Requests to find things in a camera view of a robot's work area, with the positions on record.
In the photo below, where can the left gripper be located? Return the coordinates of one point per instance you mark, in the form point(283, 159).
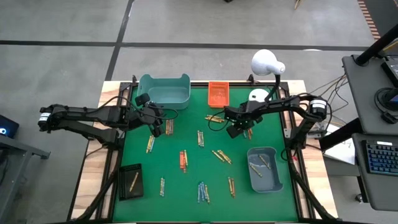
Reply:
point(146, 113)

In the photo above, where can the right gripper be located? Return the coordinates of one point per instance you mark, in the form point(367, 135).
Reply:
point(239, 116)

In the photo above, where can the orange-red crayon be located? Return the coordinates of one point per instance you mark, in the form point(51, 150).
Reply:
point(168, 127)

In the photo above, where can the blue-violet crayon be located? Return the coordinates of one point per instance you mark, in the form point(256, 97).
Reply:
point(200, 139)

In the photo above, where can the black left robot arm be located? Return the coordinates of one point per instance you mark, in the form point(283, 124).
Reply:
point(93, 113)

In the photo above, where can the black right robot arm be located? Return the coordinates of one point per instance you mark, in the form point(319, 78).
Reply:
point(286, 104)

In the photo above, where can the large teal plastic bin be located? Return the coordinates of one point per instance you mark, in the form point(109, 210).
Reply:
point(163, 95)

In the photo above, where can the orange mesh basket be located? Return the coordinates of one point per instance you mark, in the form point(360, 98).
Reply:
point(218, 96)

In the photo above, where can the small blue-grey plastic bin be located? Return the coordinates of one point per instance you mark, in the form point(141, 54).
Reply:
point(267, 183)

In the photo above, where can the orange crayon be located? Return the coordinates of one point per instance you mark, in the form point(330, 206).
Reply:
point(233, 188)

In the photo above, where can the white gooseneck desk lamp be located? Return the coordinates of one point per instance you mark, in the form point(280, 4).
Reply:
point(264, 62)

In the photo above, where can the black plastic tray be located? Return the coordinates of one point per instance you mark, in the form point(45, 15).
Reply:
point(124, 186)

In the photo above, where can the green felt mat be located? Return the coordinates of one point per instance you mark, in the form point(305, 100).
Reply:
point(174, 208)

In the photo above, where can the black support bar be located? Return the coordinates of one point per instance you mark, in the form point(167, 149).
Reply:
point(339, 133)

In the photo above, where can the grey desk top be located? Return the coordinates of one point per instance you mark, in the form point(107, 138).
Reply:
point(363, 99)

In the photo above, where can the grey side table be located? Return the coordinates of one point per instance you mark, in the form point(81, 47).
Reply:
point(31, 151)

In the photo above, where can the wooden stick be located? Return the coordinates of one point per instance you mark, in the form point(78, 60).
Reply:
point(297, 3)

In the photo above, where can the black headphones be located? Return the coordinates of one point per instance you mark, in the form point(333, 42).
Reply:
point(377, 101)

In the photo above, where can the desk caster wheel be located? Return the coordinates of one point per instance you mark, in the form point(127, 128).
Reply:
point(359, 198)

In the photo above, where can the backlit black keyboard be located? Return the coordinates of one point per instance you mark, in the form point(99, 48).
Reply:
point(382, 158)

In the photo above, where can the black box with blue light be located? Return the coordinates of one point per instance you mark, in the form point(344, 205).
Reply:
point(11, 124)

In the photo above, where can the black pole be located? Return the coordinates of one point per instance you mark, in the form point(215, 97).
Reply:
point(376, 46)

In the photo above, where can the grey keyboard shelf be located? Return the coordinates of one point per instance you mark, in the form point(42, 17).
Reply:
point(382, 193)

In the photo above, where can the black screen device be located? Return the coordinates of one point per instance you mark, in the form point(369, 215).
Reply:
point(392, 73)

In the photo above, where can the black floor mat orange stripes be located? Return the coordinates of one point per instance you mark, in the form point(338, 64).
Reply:
point(385, 12)

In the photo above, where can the silver mounting bracket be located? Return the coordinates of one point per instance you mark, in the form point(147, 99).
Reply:
point(287, 133)

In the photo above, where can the black aluminium table frame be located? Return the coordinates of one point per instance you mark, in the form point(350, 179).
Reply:
point(199, 83)

